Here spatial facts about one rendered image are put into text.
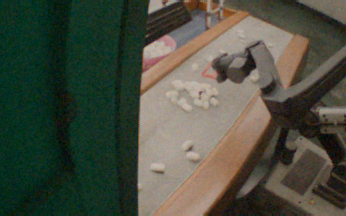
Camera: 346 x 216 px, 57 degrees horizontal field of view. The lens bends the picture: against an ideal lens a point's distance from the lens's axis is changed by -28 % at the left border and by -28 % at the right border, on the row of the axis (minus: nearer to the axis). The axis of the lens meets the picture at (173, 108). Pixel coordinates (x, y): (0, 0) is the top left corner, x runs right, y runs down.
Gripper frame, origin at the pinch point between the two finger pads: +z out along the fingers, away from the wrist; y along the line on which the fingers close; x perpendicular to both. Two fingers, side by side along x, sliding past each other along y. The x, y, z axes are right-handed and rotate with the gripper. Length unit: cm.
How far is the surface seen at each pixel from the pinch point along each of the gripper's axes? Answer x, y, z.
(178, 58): -5.7, -14.2, 17.2
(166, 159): 10.7, 31.7, 0.1
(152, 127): 4.1, 22.2, 8.3
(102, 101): -20, 88, -58
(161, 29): -20.1, 23.6, -13.6
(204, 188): 18.4, 38.7, -13.2
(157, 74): -5.6, 0.2, 16.7
